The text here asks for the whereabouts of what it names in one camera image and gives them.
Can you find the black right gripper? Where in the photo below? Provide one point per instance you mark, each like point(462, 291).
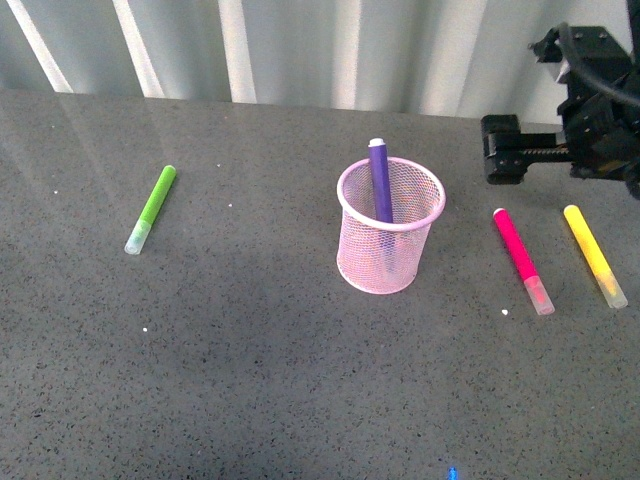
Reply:
point(600, 116)

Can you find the pink marker pen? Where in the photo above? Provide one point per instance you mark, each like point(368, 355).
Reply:
point(523, 263)

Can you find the purple marker pen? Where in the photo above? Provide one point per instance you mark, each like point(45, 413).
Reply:
point(379, 170)

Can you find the pink mesh pen cup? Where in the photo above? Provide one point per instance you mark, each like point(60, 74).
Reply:
point(383, 258)

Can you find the white pleated curtain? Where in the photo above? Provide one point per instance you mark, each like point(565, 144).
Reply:
point(444, 58)

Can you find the yellow marker pen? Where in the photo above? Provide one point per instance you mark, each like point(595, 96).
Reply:
point(597, 262)

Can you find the green marker pen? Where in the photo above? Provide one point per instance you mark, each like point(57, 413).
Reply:
point(150, 211)

